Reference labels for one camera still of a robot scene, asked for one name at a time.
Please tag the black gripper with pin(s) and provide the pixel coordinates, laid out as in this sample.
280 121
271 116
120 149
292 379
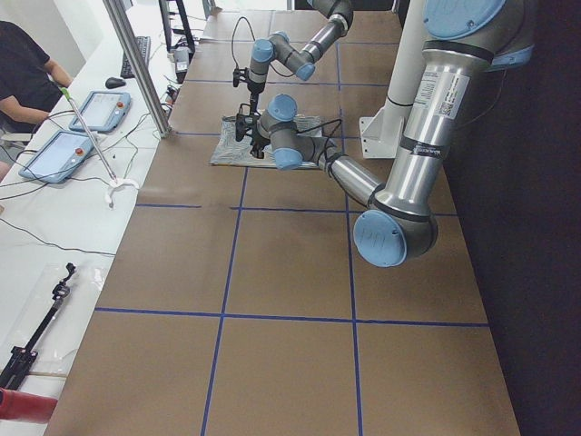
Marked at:
254 89
258 141

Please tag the navy white striped polo shirt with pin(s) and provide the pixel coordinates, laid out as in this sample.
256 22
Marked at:
230 152

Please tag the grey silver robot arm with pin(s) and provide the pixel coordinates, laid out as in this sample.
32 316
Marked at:
277 47
444 45

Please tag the blue tape line right lengthwise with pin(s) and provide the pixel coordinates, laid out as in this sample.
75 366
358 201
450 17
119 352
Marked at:
361 64

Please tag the blue tape line lengthwise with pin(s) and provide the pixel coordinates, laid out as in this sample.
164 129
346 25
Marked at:
264 317
361 64

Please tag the blue tape line near crosswise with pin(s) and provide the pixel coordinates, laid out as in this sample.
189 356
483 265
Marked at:
353 304

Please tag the blue tape line crosswise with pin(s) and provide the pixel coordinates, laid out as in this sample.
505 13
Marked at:
215 358
353 304

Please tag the metal rod with white hook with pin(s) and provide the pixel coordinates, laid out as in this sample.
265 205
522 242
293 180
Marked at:
115 182

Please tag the black computer mouse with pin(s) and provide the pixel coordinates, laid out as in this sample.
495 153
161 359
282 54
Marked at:
114 82

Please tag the upper blue teach pendant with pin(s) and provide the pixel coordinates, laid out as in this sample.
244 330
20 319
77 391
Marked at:
104 110

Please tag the blue teach pendant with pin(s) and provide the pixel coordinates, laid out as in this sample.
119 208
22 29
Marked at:
64 152
104 110

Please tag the lower blue teach pendant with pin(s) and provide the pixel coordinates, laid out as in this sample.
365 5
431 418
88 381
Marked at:
64 152

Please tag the blue tape line far crosswise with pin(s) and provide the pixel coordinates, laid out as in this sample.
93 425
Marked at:
215 358

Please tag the seated person in black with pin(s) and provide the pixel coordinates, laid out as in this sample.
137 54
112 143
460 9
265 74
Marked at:
31 80

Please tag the blue tape line left lengthwise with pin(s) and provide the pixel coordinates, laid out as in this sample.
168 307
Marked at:
264 317

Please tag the black clamp tool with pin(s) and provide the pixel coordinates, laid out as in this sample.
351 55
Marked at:
23 357

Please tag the red cylinder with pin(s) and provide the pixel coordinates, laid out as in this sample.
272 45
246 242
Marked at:
26 407

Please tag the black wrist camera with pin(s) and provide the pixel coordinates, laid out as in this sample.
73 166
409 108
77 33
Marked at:
244 124
240 76

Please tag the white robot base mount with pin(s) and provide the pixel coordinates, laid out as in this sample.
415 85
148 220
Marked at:
380 134

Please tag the aluminium frame post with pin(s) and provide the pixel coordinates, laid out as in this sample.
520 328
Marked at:
127 39

